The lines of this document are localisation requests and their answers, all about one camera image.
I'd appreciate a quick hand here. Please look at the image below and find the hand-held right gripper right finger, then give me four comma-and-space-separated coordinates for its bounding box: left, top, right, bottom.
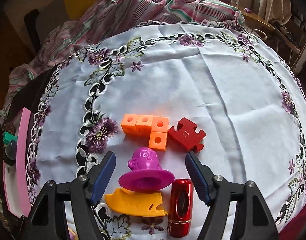
185, 152, 279, 240

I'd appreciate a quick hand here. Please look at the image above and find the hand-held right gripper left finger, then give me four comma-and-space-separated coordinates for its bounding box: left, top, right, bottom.
25, 151, 117, 240

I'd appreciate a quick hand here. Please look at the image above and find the yellow plastic toy piece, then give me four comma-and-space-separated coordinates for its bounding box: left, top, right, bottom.
104, 188, 169, 217

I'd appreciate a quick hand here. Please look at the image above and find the magenta plastic toy figure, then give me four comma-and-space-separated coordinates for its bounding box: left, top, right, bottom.
118, 147, 175, 193

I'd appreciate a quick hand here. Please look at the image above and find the red metallic cylinder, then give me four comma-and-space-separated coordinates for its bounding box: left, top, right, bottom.
167, 179, 194, 238

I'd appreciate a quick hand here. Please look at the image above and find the red puzzle piece block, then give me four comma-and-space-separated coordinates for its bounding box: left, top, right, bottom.
168, 117, 206, 153

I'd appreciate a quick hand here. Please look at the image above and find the orange cube block chain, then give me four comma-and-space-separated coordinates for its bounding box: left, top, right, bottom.
121, 114, 168, 151

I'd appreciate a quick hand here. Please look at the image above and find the pink cardboard box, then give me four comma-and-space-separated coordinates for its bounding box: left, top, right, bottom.
2, 106, 33, 218

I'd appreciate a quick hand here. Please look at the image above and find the black round toy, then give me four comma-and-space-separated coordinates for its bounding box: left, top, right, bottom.
3, 141, 18, 167

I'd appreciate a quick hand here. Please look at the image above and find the green plastic toy piece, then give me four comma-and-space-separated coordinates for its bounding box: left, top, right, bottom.
2, 132, 18, 145

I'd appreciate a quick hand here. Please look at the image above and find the white embroidered floral tablecloth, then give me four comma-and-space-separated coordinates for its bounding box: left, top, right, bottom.
25, 21, 306, 240

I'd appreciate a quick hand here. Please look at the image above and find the black rolled mat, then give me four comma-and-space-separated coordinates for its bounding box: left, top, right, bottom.
23, 9, 41, 55

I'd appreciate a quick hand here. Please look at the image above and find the wooden side table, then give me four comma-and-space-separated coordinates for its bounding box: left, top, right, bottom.
239, 7, 306, 55

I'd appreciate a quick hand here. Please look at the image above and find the striped pink green bedsheet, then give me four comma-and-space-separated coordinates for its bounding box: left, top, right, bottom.
0, 0, 246, 120

